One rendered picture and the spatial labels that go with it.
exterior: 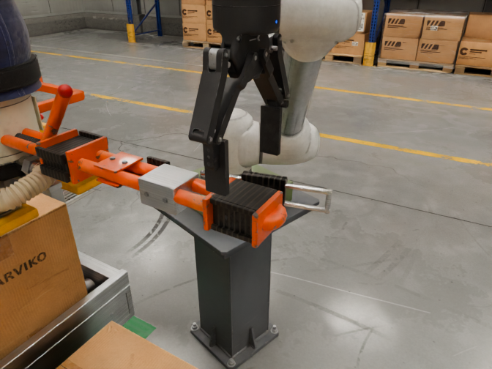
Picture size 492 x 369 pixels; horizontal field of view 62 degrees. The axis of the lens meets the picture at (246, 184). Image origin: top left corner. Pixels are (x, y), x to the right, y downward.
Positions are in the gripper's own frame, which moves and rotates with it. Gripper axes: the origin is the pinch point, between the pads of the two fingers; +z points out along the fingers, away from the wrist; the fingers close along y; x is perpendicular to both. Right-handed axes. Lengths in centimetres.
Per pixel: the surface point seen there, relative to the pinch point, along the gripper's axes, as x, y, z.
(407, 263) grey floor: 10, -173, 133
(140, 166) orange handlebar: -20.4, -0.7, 5.8
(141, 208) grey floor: -171, -138, 133
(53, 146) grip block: -37.5, 2.4, 4.7
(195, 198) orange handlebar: -6.4, 3.2, 5.7
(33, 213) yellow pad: -42.8, 6.3, 18.1
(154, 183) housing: -13.5, 3.6, 5.0
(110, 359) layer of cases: -51, -8, 79
